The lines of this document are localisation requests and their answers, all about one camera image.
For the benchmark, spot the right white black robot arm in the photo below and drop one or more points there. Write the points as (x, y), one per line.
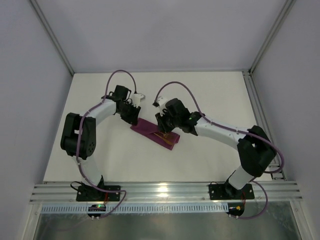
(253, 146)

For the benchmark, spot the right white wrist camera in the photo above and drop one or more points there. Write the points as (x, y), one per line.
(160, 103)

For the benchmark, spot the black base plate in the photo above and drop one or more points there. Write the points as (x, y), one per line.
(220, 192)
(87, 193)

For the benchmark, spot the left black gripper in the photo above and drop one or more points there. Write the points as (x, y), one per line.
(131, 115)

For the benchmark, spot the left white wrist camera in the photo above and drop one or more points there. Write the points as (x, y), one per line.
(137, 98)

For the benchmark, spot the corner aluminium post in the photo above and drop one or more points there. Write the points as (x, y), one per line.
(272, 33)
(51, 35)

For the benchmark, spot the left corner aluminium post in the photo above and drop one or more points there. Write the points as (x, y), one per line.
(51, 35)

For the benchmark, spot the right corner aluminium post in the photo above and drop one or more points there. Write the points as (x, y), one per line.
(272, 33)

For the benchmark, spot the front aluminium rail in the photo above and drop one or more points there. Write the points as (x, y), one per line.
(166, 192)

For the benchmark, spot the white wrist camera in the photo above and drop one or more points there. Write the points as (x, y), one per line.
(160, 103)
(137, 98)

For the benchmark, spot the aluminium rail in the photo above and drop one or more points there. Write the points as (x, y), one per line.
(166, 192)
(261, 121)

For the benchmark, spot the purple satin napkin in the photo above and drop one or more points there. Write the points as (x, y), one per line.
(147, 129)

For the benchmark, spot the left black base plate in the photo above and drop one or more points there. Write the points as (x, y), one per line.
(87, 193)

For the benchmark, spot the grey slotted cable duct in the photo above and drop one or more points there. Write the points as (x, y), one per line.
(135, 208)

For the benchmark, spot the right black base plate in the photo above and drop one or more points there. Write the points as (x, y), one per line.
(220, 192)

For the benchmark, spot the right side aluminium rail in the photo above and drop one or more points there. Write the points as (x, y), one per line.
(261, 121)

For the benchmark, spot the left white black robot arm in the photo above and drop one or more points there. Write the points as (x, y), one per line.
(79, 135)

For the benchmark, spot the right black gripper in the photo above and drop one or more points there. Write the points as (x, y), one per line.
(164, 122)

